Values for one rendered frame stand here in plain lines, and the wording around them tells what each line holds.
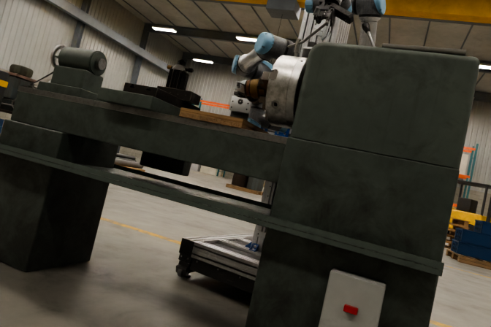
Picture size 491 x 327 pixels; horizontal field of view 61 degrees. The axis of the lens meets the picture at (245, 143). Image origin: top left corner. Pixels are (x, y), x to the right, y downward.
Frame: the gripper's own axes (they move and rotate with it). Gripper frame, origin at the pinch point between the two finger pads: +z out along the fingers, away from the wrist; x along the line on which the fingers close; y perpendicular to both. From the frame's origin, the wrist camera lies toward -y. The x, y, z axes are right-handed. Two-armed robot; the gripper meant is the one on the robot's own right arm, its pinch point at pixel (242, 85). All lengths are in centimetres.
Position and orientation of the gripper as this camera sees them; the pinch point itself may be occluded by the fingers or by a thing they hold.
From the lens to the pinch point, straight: 191.3
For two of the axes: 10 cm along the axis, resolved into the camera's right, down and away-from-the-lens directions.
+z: -3.5, -1.4, -9.3
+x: 2.2, -9.7, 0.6
